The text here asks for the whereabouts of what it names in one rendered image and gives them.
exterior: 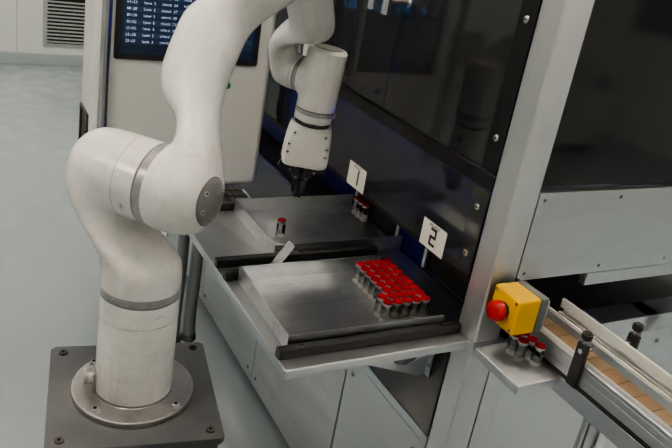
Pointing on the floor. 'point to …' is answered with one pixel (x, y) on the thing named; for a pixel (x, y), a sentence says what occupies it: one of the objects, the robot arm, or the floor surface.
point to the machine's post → (520, 176)
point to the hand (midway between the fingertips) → (297, 186)
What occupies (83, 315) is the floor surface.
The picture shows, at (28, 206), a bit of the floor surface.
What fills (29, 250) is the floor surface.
